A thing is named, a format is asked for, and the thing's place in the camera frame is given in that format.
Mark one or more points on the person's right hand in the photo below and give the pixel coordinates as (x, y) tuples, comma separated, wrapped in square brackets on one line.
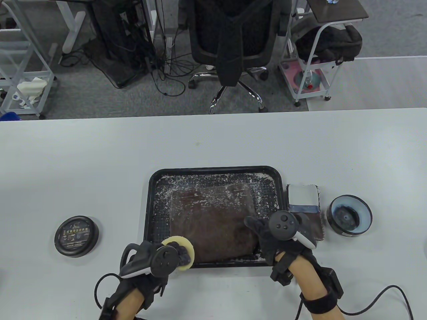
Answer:
[(267, 240)]

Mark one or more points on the person's left hand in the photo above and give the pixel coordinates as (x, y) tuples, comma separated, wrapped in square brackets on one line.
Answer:
[(150, 290)]

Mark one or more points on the black white tracking controller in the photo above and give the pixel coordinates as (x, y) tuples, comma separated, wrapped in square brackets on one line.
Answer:
[(282, 225), (163, 261)]

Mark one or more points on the white and brown applicator pad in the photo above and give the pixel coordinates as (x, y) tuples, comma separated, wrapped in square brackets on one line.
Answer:
[(302, 196)]

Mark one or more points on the brown leather bag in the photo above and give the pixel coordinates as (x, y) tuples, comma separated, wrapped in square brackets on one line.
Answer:
[(213, 223)]

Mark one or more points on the yellow round sponge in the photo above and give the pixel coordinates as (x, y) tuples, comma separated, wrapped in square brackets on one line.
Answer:
[(178, 240)]

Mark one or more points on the black leather care cream jar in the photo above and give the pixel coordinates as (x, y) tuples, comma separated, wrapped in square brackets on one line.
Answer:
[(348, 215)]

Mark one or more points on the black round jar lid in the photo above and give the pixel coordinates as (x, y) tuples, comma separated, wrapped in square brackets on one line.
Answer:
[(76, 235)]

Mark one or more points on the person's right forearm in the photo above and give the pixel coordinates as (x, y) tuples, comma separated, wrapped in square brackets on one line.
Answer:
[(310, 283)]

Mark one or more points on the person's left forearm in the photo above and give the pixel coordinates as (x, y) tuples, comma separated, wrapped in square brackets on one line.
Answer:
[(128, 305)]

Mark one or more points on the black plastic tray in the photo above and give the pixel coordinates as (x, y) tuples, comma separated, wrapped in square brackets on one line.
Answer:
[(160, 186)]

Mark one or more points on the white rolling cart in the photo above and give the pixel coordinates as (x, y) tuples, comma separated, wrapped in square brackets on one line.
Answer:
[(312, 95)]

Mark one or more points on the clear bottle with red cap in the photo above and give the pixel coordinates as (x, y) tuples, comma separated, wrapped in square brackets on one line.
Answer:
[(310, 80)]

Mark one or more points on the pink cart shelf mat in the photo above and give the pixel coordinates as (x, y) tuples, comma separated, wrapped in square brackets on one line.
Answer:
[(290, 71)]

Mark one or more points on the black backpack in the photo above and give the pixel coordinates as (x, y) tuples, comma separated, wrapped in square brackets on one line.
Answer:
[(327, 41)]

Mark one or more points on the black mesh office chair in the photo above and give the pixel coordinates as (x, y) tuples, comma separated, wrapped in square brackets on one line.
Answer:
[(230, 33)]

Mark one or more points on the white power strip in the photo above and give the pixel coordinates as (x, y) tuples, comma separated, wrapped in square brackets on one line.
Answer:
[(168, 53)]

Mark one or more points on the blue object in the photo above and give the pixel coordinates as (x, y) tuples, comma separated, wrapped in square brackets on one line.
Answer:
[(8, 116)]

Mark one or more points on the white foam block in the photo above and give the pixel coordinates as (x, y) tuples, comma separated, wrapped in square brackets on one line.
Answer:
[(31, 86)]

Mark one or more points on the black computer tower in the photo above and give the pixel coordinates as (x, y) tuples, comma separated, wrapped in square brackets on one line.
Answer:
[(113, 33)]

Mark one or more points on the white desk leg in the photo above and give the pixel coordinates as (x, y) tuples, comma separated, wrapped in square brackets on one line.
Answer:
[(71, 33)]

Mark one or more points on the white metal shelf rack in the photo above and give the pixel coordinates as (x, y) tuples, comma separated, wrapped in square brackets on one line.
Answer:
[(13, 35)]

